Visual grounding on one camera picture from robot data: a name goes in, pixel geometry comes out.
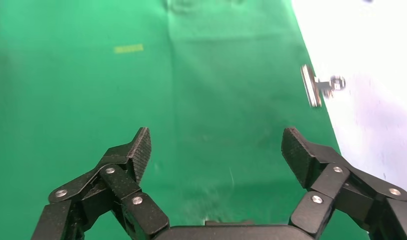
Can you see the silver binder clip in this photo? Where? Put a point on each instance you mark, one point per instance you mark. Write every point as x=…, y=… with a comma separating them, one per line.
x=311, y=86

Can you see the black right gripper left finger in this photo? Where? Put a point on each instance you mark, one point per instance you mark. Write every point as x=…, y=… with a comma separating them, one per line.
x=124, y=185

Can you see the green cloth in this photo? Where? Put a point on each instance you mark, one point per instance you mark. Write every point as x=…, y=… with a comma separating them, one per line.
x=206, y=99

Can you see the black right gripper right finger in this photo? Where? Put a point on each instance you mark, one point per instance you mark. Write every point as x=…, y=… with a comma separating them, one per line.
x=329, y=185

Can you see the yellow square tape mark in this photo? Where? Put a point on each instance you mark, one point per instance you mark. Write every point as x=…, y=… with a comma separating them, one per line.
x=128, y=48

